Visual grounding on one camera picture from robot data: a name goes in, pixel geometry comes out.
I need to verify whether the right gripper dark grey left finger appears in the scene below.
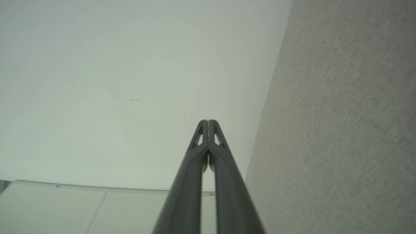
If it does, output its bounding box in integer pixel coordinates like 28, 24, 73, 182
152, 120, 209, 234

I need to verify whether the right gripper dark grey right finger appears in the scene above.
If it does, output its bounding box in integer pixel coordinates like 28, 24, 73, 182
208, 120, 265, 234

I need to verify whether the grey fabric sofa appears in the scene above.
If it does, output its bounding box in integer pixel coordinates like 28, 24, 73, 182
245, 0, 416, 234

